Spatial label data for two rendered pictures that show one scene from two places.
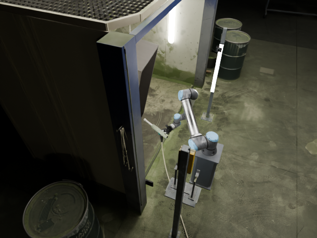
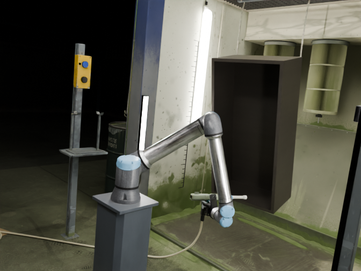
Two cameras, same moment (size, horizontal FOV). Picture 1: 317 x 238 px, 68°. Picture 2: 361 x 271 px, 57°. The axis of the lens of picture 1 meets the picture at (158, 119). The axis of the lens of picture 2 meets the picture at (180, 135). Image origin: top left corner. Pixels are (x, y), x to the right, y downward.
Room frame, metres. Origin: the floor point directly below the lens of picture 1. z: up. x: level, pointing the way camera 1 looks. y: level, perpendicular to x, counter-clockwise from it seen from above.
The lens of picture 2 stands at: (2.85, -2.42, 1.40)
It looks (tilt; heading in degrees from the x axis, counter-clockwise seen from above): 9 degrees down; 111
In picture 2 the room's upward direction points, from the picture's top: 6 degrees clockwise
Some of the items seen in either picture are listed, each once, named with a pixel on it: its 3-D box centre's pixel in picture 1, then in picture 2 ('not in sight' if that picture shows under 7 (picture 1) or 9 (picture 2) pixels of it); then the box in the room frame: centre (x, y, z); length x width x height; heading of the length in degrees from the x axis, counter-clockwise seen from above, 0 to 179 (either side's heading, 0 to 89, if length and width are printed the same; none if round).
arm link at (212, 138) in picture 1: (210, 140); (128, 170); (1.82, -0.62, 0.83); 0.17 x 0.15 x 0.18; 108
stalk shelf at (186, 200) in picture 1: (182, 191); (83, 151); (1.18, -0.25, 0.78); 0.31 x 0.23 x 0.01; 67
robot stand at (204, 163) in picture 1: (205, 165); (122, 245); (1.82, -0.63, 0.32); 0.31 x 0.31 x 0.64; 67
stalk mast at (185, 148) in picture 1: (178, 202); (74, 143); (1.04, -0.19, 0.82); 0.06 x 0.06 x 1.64; 67
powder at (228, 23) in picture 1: (228, 23); not in sight; (5.13, -1.54, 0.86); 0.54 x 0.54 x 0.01
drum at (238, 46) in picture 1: (230, 56); not in sight; (4.47, -1.53, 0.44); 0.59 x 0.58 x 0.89; 172
